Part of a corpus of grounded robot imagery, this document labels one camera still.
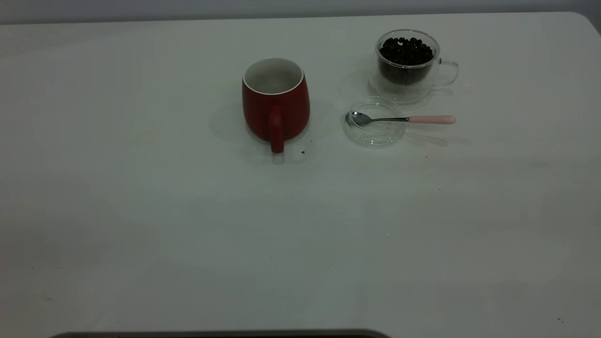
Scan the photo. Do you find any red ceramic mug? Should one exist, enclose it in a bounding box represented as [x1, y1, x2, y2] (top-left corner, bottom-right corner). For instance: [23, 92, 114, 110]
[242, 57, 311, 154]

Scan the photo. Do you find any pink handled metal spoon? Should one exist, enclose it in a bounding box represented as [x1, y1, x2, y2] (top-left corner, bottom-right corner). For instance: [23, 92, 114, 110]
[351, 111, 457, 126]

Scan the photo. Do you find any coffee beans pile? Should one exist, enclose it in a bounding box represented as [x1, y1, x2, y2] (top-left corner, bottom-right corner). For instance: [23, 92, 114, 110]
[378, 37, 434, 86]

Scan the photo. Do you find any clear glass saucer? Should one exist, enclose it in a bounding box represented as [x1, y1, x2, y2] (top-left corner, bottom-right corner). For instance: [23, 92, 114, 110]
[342, 96, 407, 148]

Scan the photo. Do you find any clear glass handled cup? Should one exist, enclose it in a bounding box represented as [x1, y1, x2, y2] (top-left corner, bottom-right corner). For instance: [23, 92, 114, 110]
[369, 29, 459, 105]

